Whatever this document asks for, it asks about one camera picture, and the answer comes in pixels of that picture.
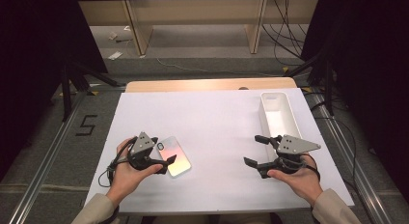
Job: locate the dark round table grommet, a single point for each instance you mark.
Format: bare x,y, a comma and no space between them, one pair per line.
243,88

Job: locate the person's right hand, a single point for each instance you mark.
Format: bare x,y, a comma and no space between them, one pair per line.
302,182

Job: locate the iridescent phone case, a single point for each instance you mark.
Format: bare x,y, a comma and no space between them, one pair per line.
178,159

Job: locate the dark curtain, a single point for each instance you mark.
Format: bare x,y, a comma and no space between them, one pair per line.
376,72
32,56

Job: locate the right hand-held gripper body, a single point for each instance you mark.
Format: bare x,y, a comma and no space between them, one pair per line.
294,145

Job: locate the white plastic bin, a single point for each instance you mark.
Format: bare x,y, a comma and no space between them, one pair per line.
279,117

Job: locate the light wooden desk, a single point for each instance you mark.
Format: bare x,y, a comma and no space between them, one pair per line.
193,11

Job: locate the aluminium floor rail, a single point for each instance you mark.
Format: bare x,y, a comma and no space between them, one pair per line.
48,166
350,162

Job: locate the white board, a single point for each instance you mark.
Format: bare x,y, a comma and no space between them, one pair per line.
209,121

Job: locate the black metal stand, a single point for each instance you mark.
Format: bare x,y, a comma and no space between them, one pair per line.
67,95
328,89

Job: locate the white paper scrap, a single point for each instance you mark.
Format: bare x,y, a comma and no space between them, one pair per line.
115,55

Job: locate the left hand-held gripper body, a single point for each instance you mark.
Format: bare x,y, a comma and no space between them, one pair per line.
141,146

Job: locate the person's left hand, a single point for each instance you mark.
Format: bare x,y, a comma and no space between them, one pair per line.
127,179

